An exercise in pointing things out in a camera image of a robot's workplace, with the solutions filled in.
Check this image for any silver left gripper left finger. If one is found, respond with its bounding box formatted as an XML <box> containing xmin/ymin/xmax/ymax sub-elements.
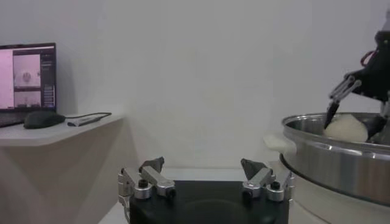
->
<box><xmin>118</xmin><ymin>156</ymin><xmax>177</xmax><ymax>200</ymax></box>

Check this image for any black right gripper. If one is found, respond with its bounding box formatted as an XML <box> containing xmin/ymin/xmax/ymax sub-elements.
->
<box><xmin>323</xmin><ymin>30</ymin><xmax>390</xmax><ymax>141</ymax></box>

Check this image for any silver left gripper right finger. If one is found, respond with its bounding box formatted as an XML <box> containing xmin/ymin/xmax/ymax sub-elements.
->
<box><xmin>240</xmin><ymin>158</ymin><xmax>296</xmax><ymax>203</ymax></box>

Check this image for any white steamed baozi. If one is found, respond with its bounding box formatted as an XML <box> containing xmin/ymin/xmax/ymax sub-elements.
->
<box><xmin>322</xmin><ymin>113</ymin><xmax>370</xmax><ymax>143</ymax></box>

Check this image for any stainless steel steamer basket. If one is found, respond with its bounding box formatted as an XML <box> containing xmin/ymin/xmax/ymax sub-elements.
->
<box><xmin>263</xmin><ymin>112</ymin><xmax>390</xmax><ymax>206</ymax></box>

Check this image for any grey USB hub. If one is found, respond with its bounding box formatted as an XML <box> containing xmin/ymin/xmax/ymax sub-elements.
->
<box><xmin>66</xmin><ymin>117</ymin><xmax>100</xmax><ymax>127</ymax></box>

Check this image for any white side table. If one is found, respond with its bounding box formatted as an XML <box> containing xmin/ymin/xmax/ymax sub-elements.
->
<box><xmin>0</xmin><ymin>113</ymin><xmax>140</xmax><ymax>224</ymax></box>

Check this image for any black computer mouse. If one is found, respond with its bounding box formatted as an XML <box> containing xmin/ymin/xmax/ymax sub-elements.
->
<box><xmin>23</xmin><ymin>110</ymin><xmax>66</xmax><ymax>129</ymax></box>

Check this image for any black laptop with pink screen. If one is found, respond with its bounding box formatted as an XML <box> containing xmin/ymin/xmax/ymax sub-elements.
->
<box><xmin>0</xmin><ymin>42</ymin><xmax>57</xmax><ymax>128</ymax></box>

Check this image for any red wire on gripper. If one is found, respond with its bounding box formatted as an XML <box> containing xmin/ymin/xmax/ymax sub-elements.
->
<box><xmin>360</xmin><ymin>50</ymin><xmax>377</xmax><ymax>68</ymax></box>

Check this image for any black hub cable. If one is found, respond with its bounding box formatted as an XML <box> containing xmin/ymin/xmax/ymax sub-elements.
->
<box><xmin>63</xmin><ymin>112</ymin><xmax>113</xmax><ymax>122</ymax></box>

